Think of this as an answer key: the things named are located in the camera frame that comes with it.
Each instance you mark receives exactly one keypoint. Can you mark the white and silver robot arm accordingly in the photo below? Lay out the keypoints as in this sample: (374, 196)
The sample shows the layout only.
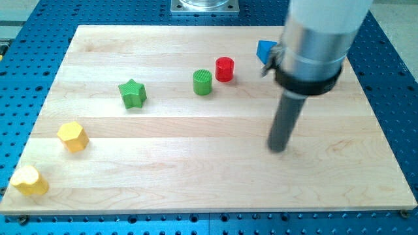
(316, 38)

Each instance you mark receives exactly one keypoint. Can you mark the yellow hexagon block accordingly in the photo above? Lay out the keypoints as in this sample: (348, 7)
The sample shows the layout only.
(73, 136)

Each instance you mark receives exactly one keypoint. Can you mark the yellow heart block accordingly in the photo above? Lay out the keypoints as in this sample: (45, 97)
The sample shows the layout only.
(29, 181)

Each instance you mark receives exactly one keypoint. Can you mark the green cylinder block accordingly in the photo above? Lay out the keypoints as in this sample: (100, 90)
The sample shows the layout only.
(202, 82)

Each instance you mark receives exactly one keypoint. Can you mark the red cylinder block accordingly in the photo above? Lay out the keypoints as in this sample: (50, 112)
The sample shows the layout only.
(224, 69)

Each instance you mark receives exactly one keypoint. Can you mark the light wooden board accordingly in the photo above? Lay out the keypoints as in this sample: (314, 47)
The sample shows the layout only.
(183, 152)

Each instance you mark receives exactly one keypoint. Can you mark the green star block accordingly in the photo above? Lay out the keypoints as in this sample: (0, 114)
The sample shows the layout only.
(133, 94)

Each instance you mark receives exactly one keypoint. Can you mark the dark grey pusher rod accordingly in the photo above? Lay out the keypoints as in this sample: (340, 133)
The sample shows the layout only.
(285, 119)

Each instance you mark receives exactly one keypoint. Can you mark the blue triangle block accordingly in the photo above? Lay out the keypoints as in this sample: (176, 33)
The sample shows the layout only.
(263, 50)

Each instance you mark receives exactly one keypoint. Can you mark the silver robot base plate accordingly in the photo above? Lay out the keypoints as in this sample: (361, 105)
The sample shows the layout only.
(204, 7)

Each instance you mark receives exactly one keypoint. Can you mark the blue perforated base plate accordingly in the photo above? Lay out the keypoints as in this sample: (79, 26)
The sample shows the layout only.
(38, 34)

